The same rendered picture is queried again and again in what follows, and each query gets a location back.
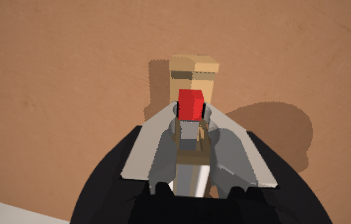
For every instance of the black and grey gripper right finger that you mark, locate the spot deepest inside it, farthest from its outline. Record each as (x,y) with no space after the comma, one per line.
(243,159)

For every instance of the red cube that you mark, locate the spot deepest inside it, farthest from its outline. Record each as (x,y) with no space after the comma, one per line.
(190,104)

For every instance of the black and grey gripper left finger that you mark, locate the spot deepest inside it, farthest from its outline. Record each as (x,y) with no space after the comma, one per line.
(145,156)

